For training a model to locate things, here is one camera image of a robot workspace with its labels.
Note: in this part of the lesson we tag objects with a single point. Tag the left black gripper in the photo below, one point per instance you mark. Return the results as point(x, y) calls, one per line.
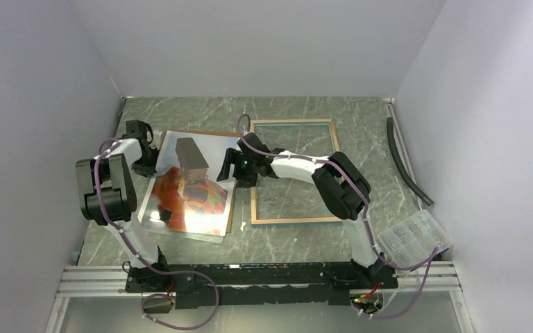
point(148, 171)

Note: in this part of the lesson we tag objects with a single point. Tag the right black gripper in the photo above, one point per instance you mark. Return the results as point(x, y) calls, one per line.
point(234, 157)

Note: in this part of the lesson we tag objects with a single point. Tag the blue wooden picture frame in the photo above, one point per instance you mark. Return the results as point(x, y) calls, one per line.
point(287, 201)

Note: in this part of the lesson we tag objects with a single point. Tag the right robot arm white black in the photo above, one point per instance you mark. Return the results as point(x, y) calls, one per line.
point(341, 186)

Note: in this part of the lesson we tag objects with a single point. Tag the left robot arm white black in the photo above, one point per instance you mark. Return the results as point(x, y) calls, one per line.
point(107, 194)

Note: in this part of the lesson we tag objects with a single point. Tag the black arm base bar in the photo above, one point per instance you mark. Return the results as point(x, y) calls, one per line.
point(196, 285)

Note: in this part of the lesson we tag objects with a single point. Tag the hot air balloon photo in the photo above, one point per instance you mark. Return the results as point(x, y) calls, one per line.
point(193, 184)

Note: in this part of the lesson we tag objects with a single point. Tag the clear plastic screw box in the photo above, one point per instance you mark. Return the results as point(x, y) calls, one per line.
point(414, 239)

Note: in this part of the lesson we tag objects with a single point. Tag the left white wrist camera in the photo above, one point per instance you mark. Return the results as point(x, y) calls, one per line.
point(157, 139)

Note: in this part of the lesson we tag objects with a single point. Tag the brown frame backing board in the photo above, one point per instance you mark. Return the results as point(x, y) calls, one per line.
point(208, 204)

